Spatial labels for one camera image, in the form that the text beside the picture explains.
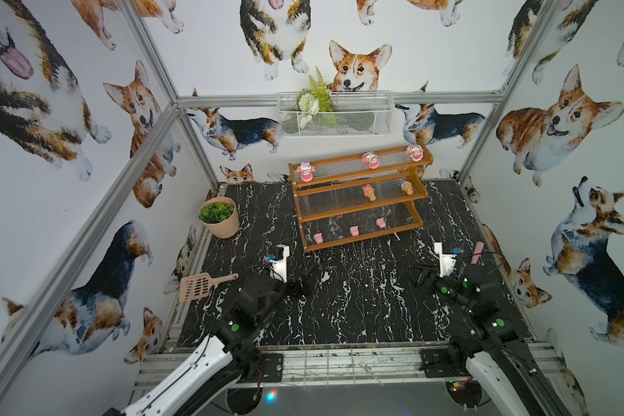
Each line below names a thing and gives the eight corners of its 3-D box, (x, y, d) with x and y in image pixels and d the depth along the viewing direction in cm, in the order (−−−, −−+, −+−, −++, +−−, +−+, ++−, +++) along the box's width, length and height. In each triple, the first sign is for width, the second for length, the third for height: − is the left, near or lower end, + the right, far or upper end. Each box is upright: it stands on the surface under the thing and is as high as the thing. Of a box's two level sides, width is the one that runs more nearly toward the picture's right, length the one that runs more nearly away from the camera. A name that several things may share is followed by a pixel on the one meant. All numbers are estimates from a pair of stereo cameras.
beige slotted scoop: (181, 301, 89) (178, 299, 87) (183, 280, 94) (180, 277, 92) (238, 288, 92) (236, 285, 90) (237, 268, 97) (236, 265, 95)
